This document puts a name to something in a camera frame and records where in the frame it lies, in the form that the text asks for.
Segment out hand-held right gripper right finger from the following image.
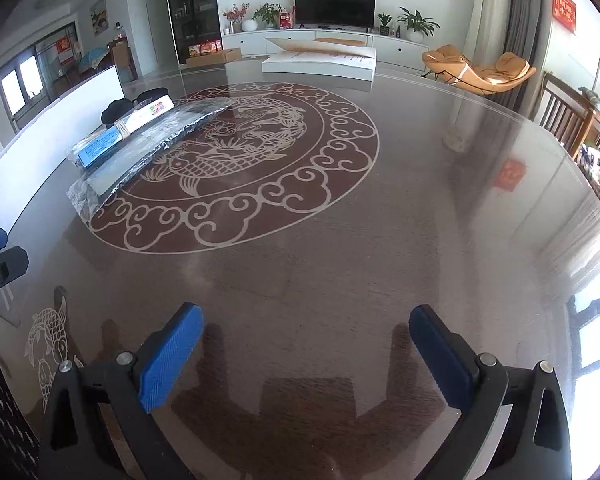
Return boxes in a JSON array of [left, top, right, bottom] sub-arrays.
[[409, 304, 573, 480]]

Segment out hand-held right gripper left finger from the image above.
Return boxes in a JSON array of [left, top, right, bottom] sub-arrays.
[[37, 301, 204, 480]]

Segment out blue rectangular box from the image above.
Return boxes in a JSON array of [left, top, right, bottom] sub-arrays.
[[75, 126, 123, 168]]

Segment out white box with colourful label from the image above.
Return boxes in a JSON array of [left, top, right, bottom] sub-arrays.
[[115, 97, 175, 136]]

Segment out white upright board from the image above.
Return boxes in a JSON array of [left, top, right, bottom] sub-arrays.
[[0, 63, 127, 186]]

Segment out black patterned cloth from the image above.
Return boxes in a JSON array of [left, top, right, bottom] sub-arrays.
[[0, 320, 41, 480]]

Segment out table with blue cloth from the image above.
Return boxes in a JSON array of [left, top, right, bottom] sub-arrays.
[[77, 47, 108, 73]]

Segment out dark mat in clear bag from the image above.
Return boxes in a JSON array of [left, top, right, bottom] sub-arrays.
[[66, 99, 231, 223]]

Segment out brown wooden cabinet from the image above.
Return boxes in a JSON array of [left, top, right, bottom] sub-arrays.
[[108, 40, 131, 81]]

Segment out white door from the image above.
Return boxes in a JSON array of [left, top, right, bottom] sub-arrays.
[[142, 0, 167, 68]]

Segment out wooden slatted chair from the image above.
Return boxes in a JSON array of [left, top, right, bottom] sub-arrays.
[[537, 72, 596, 156]]

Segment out orange lounge chair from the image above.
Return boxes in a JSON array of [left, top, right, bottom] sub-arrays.
[[422, 44, 537, 95]]

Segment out orange snack boxes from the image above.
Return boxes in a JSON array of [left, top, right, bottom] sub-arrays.
[[187, 40, 222, 57]]

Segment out brown cardboard box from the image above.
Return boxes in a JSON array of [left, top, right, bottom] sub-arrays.
[[185, 47, 242, 66]]

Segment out black glass display cabinet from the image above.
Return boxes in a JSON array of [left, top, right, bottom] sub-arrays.
[[164, 0, 222, 66]]

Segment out white television cabinet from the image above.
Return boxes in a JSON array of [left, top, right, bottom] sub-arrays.
[[221, 27, 431, 68]]

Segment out white cardboard sheet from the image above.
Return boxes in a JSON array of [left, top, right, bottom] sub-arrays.
[[265, 36, 377, 59]]

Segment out red flowers in vase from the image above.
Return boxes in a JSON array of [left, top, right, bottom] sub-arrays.
[[223, 3, 251, 33]]

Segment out large potted plant white pot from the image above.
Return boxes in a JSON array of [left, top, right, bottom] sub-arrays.
[[397, 7, 441, 43]]

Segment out white sheer curtain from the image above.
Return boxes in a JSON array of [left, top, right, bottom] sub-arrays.
[[462, 0, 513, 86]]

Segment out grey curtain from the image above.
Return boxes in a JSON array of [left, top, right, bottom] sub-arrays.
[[490, 0, 546, 116]]

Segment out bushy green potted plant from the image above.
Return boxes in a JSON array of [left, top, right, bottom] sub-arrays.
[[252, 2, 286, 30]]

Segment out black flat television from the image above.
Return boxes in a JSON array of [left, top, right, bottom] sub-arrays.
[[294, 0, 377, 28]]

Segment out framed wall painting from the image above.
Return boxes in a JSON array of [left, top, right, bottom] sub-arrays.
[[90, 0, 107, 36]]

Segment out red wall hanging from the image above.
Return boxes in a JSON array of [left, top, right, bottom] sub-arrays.
[[552, 0, 577, 36]]

